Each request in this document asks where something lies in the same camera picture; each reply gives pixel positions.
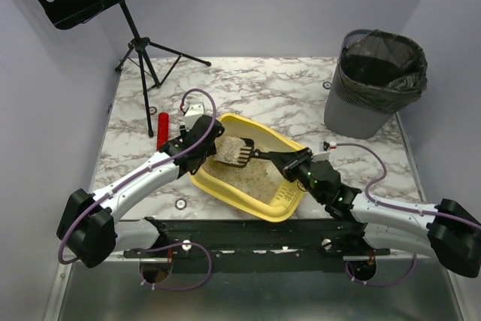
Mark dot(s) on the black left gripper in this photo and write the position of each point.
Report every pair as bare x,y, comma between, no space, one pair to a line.
207,137

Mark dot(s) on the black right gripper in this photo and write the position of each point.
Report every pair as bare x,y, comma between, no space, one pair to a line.
291,163

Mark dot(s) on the yellow plastic litter box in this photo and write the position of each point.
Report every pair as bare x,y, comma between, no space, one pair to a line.
287,197

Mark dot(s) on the black slotted litter scoop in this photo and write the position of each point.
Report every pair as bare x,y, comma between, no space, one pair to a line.
244,155

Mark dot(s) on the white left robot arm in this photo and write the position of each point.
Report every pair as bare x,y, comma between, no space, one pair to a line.
89,223

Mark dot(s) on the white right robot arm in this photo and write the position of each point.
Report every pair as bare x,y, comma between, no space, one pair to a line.
446,230

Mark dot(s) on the beige cat litter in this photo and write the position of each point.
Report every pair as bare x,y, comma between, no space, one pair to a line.
259,178

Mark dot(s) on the round marker front left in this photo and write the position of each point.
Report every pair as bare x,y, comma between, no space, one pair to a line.
180,204

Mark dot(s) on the red cylinder tool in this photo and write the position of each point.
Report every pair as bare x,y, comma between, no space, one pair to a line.
162,130

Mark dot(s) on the grey ribbed trash can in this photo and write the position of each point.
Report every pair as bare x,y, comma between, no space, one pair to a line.
344,116

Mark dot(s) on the black trash bag liner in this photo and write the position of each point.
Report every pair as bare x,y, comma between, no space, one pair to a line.
382,71

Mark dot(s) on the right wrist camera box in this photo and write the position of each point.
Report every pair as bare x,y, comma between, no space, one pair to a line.
325,152

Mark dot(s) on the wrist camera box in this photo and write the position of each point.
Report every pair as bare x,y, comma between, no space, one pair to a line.
193,112
325,152

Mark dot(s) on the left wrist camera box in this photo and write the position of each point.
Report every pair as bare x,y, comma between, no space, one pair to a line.
193,112

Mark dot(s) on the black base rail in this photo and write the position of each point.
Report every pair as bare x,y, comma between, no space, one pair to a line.
256,246

